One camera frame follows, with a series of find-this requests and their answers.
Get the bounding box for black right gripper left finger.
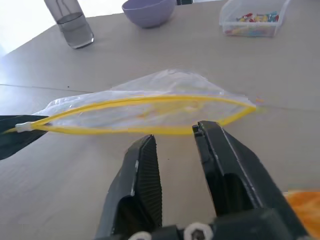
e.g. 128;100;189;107
94;134;164;240

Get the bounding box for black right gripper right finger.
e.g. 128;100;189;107
191;120;312;237

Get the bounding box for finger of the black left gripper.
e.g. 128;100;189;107
0;114;49;127
0;129;49;161

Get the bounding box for clear plastic bag yellow zipper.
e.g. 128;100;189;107
4;68;258;136

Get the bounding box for orange snack packet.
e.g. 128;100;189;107
283;189;320;240

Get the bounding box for clear glass with water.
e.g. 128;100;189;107
43;0;95;50

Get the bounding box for clear plastic box colourful items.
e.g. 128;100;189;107
218;0;292;38

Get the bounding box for purple bowl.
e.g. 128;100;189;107
121;0;176;29

